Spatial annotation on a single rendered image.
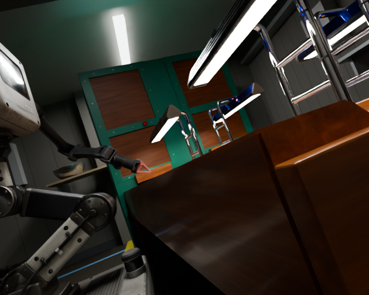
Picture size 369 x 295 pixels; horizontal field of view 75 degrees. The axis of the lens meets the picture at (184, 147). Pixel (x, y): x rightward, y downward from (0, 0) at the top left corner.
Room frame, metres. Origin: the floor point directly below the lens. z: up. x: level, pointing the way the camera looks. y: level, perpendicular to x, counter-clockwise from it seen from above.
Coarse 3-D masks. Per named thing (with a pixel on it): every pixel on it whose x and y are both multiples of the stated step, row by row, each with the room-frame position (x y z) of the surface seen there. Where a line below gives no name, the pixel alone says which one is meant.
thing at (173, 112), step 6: (168, 108) 1.24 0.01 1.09; (174, 108) 1.24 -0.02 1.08; (168, 114) 1.23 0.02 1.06; (174, 114) 1.24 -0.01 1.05; (180, 114) 1.25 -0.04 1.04; (162, 120) 1.34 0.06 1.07; (156, 126) 1.56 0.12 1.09; (162, 126) 1.38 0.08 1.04; (156, 132) 1.52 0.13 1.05; (150, 138) 1.79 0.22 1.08
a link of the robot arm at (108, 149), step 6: (78, 144) 1.51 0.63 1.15; (78, 150) 1.42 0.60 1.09; (84, 150) 1.38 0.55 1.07; (90, 150) 1.33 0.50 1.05; (96, 150) 1.29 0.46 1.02; (102, 150) 1.24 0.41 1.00; (108, 150) 1.24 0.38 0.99; (114, 150) 1.28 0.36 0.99; (72, 156) 1.45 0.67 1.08; (78, 156) 1.45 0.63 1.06; (84, 156) 1.41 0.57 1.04; (90, 156) 1.36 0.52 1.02; (96, 156) 1.28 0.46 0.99; (102, 156) 1.23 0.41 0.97; (108, 156) 1.24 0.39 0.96
